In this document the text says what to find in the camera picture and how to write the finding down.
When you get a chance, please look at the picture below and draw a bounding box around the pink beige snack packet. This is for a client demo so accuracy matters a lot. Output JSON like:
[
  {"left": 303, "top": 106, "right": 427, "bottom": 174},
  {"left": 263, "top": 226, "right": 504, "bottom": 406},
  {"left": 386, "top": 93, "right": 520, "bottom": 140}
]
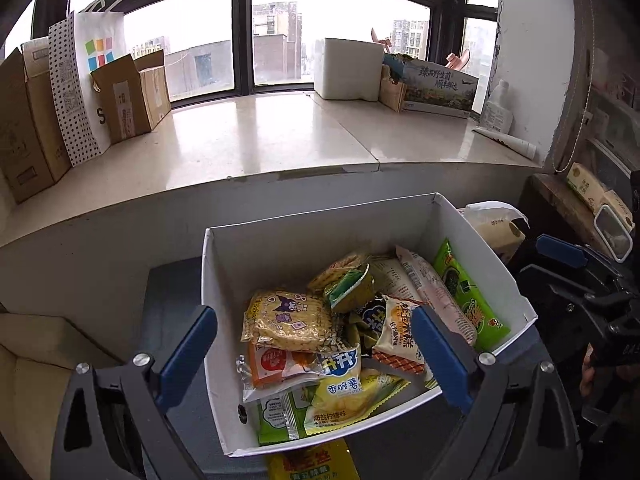
[{"left": 396, "top": 246, "right": 477, "bottom": 347}]

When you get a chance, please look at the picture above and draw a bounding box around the orange cake snack packet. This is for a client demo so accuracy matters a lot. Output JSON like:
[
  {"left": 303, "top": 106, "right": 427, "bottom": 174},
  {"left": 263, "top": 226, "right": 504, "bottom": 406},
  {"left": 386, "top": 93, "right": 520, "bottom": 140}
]
[{"left": 235, "top": 344, "right": 324, "bottom": 403}]

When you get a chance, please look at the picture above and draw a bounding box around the person right hand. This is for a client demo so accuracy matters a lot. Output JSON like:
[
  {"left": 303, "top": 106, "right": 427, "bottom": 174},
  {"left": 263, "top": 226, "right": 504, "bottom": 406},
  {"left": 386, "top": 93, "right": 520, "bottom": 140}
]
[{"left": 579, "top": 344, "right": 639, "bottom": 399}]

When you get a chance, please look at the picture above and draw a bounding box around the white framed mirror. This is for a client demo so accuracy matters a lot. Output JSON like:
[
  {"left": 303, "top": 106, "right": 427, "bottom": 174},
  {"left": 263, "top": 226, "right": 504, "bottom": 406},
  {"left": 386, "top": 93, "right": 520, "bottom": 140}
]
[{"left": 593, "top": 204, "right": 634, "bottom": 263}]

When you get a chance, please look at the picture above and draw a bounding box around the wooden side shelf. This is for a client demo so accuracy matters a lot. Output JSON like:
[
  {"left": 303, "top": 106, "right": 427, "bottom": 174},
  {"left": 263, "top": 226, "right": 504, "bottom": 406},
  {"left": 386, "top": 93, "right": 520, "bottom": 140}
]
[{"left": 529, "top": 174, "right": 608, "bottom": 254}]

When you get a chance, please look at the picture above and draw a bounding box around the beige tea box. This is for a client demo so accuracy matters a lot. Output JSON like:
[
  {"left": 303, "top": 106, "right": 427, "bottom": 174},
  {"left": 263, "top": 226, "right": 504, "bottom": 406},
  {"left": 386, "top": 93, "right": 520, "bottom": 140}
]
[{"left": 565, "top": 162, "right": 634, "bottom": 232}]

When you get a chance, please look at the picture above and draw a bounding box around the tissue pack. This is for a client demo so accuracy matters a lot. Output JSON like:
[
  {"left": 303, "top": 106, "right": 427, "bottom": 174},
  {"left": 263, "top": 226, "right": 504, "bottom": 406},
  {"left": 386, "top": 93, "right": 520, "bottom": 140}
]
[{"left": 458, "top": 200, "right": 529, "bottom": 264}]

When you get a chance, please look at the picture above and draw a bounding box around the cream sofa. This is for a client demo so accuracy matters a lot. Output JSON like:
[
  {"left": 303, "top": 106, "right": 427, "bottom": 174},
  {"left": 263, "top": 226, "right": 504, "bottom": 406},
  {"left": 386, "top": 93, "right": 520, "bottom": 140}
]
[{"left": 1, "top": 313, "right": 116, "bottom": 479}]

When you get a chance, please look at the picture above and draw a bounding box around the white tube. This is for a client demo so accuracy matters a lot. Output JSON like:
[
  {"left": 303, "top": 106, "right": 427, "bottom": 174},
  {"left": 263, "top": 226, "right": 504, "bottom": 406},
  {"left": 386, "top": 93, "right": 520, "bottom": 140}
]
[{"left": 473, "top": 126, "right": 536, "bottom": 160}]

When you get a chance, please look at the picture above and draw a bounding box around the rice cake snack packet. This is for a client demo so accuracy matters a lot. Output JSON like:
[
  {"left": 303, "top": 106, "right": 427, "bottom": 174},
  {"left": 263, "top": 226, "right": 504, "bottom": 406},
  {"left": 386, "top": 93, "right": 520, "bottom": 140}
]
[{"left": 372, "top": 295, "right": 426, "bottom": 375}]

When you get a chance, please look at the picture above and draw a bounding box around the blue tablecloth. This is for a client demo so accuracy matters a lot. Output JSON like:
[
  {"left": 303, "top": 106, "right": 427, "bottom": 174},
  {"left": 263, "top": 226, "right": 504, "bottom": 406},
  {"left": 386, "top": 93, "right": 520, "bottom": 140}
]
[{"left": 136, "top": 257, "right": 557, "bottom": 480}]

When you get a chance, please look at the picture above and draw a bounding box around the white bottle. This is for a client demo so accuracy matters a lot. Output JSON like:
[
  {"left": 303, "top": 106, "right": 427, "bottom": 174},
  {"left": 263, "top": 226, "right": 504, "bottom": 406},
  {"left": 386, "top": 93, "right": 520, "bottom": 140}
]
[{"left": 480, "top": 79, "right": 513, "bottom": 134}]

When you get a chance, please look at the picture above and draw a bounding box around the green white snack packet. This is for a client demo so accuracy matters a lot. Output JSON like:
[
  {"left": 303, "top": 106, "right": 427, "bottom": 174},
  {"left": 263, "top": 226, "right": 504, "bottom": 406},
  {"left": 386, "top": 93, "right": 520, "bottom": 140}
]
[{"left": 257, "top": 386, "right": 317, "bottom": 446}]

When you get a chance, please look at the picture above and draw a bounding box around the yellow blue snack bag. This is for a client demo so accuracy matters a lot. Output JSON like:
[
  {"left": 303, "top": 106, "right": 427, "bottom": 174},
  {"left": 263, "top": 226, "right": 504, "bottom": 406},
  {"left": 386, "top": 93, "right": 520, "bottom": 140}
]
[{"left": 302, "top": 294, "right": 411, "bottom": 436}]

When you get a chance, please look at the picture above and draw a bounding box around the yellow corn snack pouch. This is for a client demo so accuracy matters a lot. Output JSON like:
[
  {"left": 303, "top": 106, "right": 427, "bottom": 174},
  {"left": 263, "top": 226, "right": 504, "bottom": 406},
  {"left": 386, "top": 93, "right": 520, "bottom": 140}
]
[{"left": 267, "top": 439, "right": 360, "bottom": 480}]

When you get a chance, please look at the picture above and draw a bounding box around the round cookie clear packet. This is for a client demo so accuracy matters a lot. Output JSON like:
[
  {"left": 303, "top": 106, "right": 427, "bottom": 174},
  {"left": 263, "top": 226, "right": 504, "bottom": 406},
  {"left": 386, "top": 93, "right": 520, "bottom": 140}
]
[{"left": 241, "top": 289, "right": 334, "bottom": 352}]

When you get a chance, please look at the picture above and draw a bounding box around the white cardboard storage box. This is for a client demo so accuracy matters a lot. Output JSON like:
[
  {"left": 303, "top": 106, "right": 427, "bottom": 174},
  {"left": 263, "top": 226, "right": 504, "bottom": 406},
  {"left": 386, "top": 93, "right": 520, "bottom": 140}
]
[{"left": 201, "top": 193, "right": 537, "bottom": 458}]

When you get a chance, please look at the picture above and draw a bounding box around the printed mushroom gift box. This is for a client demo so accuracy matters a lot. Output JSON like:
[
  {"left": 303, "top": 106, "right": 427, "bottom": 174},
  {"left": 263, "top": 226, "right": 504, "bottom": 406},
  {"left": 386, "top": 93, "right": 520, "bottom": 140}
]
[{"left": 400, "top": 60, "right": 478, "bottom": 119}]

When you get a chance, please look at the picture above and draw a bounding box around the jelly cup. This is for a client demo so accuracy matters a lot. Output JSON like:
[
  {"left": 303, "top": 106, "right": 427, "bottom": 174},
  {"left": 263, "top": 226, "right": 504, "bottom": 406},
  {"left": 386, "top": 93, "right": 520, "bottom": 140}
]
[{"left": 323, "top": 263, "right": 376, "bottom": 314}]

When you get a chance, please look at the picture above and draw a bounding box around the large brown cardboard box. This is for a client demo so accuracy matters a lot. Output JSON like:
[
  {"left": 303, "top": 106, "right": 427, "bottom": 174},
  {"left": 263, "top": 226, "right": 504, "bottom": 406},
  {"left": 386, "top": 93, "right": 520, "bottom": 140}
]
[{"left": 1, "top": 37, "right": 70, "bottom": 203}]

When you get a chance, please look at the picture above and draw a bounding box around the small open cardboard box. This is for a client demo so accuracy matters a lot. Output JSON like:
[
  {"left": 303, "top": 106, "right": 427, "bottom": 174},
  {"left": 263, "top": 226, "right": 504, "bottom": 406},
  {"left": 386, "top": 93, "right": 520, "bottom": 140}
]
[{"left": 91, "top": 50, "right": 171, "bottom": 144}]

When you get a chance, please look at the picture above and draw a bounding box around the dotted white paper bag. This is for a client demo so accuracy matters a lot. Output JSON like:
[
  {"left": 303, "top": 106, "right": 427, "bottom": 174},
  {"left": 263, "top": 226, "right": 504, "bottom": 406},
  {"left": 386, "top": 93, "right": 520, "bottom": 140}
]
[{"left": 48, "top": 0, "right": 126, "bottom": 167}]

